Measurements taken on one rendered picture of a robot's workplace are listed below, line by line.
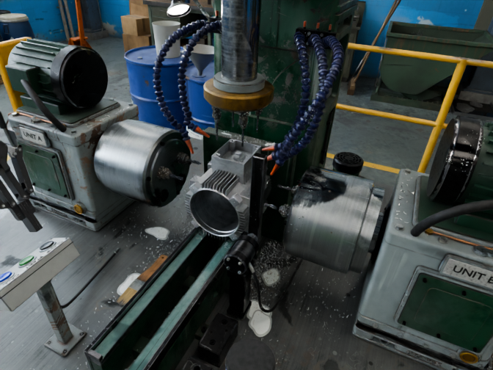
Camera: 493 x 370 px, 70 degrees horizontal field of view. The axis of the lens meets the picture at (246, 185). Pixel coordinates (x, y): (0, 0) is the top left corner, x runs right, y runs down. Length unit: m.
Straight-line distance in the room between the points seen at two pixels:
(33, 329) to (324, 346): 0.74
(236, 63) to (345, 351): 0.75
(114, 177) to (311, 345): 0.72
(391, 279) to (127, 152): 0.76
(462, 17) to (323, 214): 5.23
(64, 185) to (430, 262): 1.05
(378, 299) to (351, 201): 0.24
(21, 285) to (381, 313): 0.79
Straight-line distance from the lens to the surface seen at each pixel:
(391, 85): 4.95
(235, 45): 0.86
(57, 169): 1.25
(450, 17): 5.90
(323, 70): 0.83
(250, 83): 0.88
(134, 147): 1.06
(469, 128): 0.79
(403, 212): 0.85
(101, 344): 0.87
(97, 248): 1.25
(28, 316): 1.14
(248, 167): 0.98
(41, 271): 0.85
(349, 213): 0.84
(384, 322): 0.98
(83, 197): 1.26
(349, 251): 0.85
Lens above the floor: 1.63
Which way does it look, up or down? 34 degrees down
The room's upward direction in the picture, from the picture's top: 3 degrees clockwise
